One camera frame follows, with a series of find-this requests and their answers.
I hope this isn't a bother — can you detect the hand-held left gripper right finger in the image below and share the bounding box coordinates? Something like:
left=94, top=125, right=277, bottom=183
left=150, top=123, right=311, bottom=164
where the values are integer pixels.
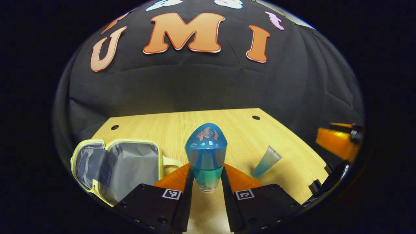
left=221, top=164, right=304, bottom=233

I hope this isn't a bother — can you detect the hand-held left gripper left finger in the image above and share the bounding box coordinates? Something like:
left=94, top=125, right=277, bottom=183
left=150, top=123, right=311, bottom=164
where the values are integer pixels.
left=115, top=164, right=195, bottom=233

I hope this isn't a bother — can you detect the small teal gradient tube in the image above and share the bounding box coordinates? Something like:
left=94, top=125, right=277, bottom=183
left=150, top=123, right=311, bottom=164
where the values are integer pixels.
left=251, top=145, right=283, bottom=178

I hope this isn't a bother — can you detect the blue skin care tube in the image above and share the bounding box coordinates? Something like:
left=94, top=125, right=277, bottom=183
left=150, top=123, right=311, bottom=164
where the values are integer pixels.
left=185, top=123, right=228, bottom=193

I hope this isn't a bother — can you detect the black backdrop cloth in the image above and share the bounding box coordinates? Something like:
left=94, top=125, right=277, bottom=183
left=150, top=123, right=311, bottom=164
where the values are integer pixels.
left=54, top=0, right=364, bottom=163

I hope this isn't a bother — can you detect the pale yellow suitcase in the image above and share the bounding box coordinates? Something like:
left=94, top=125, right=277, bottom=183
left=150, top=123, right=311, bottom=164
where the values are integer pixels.
left=70, top=138, right=184, bottom=207

